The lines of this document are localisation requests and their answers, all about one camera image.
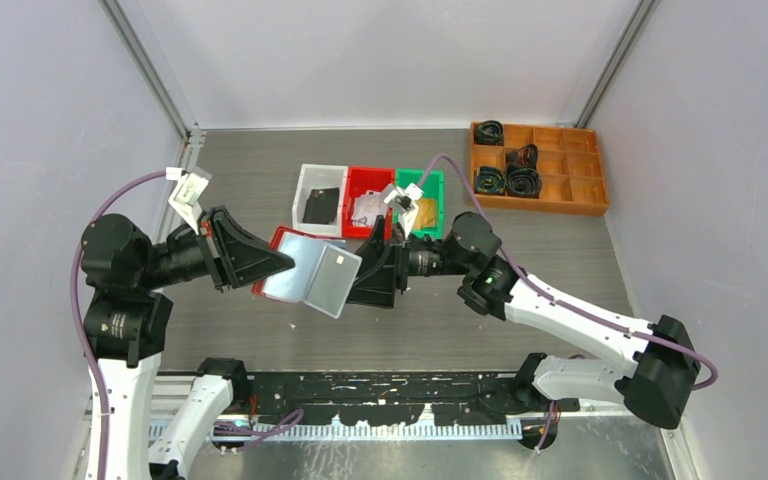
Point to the red plastic bin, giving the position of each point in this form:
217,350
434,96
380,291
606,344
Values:
359,180

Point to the gold credit card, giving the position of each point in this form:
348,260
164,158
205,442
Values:
427,216

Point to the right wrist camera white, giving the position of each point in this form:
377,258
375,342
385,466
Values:
405,203

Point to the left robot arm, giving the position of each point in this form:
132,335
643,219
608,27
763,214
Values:
125,329

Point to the black credit card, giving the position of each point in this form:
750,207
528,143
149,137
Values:
322,206

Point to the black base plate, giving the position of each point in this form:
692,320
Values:
384,398

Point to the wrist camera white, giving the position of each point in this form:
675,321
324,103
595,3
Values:
405,203
185,195

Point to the white credit card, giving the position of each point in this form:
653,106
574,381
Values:
366,209

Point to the red leather card holder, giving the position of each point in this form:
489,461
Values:
323,275

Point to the orange compartment tray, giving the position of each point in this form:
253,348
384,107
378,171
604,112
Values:
570,166

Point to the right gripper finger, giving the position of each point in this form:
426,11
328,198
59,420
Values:
377,291
374,250

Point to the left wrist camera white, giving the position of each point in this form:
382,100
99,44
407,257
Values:
185,195

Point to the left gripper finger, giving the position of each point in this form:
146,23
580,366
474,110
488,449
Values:
235,244
244,269

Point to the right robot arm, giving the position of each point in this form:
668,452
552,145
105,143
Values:
650,368

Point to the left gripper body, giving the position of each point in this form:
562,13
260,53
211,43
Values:
216,262

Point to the green plastic bin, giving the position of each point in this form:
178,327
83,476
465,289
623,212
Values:
433,187

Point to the white plastic bin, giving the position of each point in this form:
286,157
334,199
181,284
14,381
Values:
316,176

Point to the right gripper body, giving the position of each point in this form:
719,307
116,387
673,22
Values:
399,253

